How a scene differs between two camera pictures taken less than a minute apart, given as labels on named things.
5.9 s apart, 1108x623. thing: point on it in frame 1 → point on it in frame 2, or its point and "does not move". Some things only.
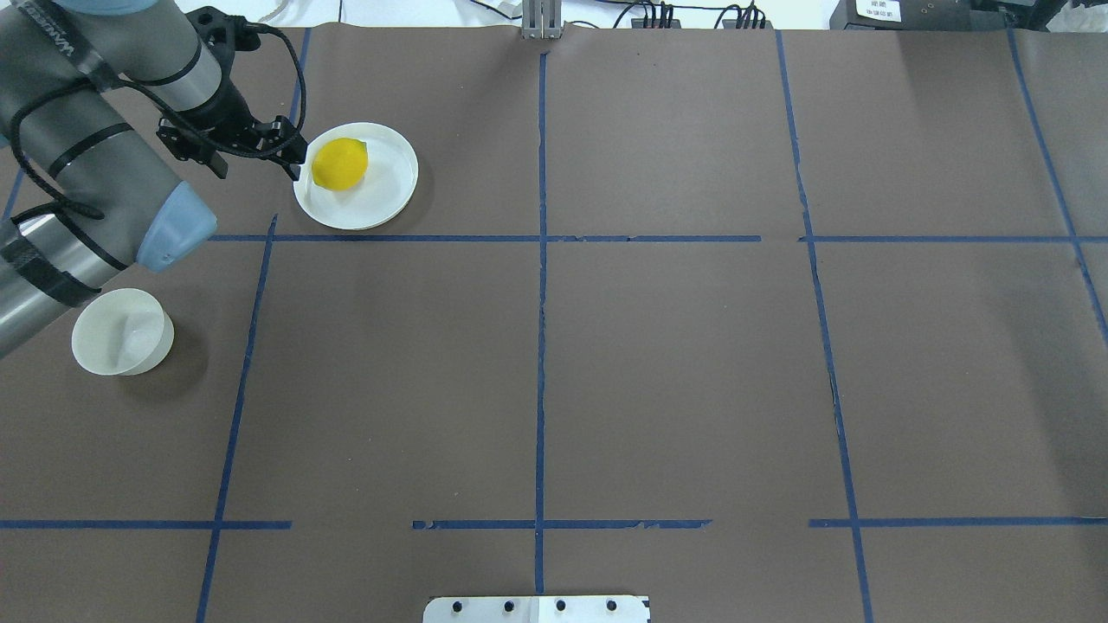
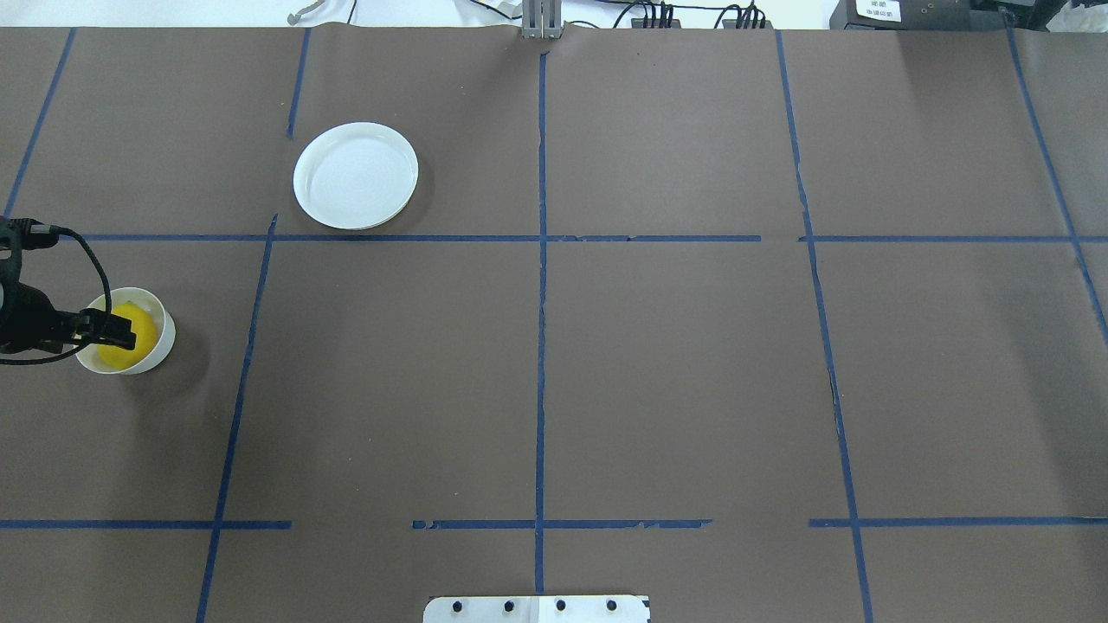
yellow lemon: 340,163 → 144,329
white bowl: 122,332 does not move
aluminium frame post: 541,19 does not move
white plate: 383,194 does not move
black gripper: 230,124 → 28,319
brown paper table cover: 766,324 does not move
